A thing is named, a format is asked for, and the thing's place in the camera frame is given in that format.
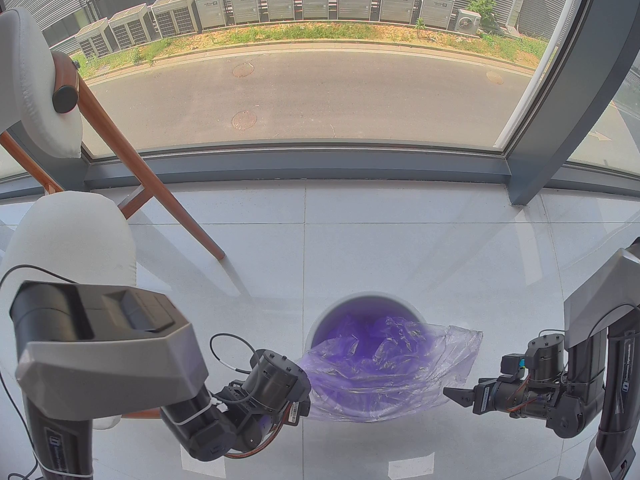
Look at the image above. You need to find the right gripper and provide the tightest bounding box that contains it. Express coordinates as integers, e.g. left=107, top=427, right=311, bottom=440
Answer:
left=443, top=378, right=550, bottom=420

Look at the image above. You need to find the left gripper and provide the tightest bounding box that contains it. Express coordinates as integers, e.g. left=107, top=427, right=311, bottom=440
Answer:
left=249, top=349, right=312, bottom=415

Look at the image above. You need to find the purple plastic bag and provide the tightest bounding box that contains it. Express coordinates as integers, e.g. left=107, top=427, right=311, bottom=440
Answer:
left=297, top=313, right=485, bottom=423

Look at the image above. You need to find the white trash bin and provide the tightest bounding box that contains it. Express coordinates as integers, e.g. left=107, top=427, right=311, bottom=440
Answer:
left=303, top=291, right=429, bottom=422

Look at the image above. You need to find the white cushioned wooden chair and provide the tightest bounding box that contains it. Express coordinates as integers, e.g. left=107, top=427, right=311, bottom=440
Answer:
left=0, top=8, right=226, bottom=429

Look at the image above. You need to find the window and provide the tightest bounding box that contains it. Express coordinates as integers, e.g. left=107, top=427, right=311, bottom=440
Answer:
left=0, top=0, right=640, bottom=207

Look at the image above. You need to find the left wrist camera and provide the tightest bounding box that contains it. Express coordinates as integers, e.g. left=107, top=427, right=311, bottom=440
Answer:
left=216, top=380, right=261, bottom=414

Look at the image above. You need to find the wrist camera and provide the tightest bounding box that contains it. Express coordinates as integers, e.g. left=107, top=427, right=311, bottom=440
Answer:
left=501, top=353, right=527, bottom=385
left=216, top=380, right=261, bottom=414

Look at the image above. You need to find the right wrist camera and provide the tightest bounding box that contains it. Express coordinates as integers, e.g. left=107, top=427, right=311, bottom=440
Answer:
left=501, top=353, right=527, bottom=385

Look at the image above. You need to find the black cable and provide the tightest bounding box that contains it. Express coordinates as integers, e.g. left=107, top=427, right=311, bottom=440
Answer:
left=538, top=303, right=640, bottom=335
left=209, top=333, right=257, bottom=375
left=0, top=264, right=77, bottom=291

